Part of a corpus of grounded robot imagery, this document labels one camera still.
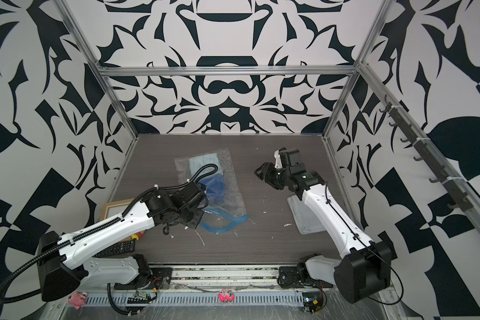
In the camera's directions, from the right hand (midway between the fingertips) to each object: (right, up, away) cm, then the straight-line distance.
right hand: (257, 171), depth 79 cm
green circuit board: (+19, -45, -8) cm, 50 cm away
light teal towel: (-29, +2, +26) cm, 39 cm away
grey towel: (+22, -22, +8) cm, 32 cm away
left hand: (-23, -16, -2) cm, 28 cm away
